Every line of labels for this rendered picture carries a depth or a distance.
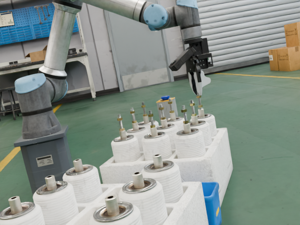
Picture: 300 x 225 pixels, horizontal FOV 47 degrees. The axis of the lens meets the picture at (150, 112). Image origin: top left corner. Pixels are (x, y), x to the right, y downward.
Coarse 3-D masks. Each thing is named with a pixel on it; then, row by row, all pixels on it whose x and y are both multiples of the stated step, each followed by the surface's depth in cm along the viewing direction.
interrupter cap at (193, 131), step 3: (183, 129) 119; (192, 129) 117; (195, 129) 116; (198, 129) 115; (177, 132) 117; (180, 132) 116; (183, 132) 117; (192, 132) 113; (195, 132) 112; (180, 135) 113; (183, 135) 112; (186, 135) 112
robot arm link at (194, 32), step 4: (188, 28) 129; (192, 28) 128; (196, 28) 129; (200, 28) 130; (184, 32) 130; (188, 32) 129; (192, 32) 129; (196, 32) 129; (200, 32) 130; (184, 36) 130; (188, 36) 129; (192, 36) 129; (196, 36) 129; (200, 36) 130; (184, 40) 133
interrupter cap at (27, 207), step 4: (24, 204) 76; (28, 204) 76; (32, 204) 75; (8, 208) 76; (24, 208) 75; (28, 208) 73; (32, 208) 73; (0, 212) 74; (4, 212) 73; (8, 212) 74; (20, 212) 72; (24, 212) 71; (28, 212) 72; (0, 216) 72; (4, 216) 72; (8, 216) 71; (12, 216) 71; (16, 216) 70; (20, 216) 71
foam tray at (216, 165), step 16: (224, 128) 141; (224, 144) 132; (112, 160) 125; (144, 160) 122; (176, 160) 111; (192, 160) 109; (208, 160) 107; (224, 160) 128; (112, 176) 120; (128, 176) 118; (192, 176) 110; (208, 176) 108; (224, 176) 125; (224, 192) 121
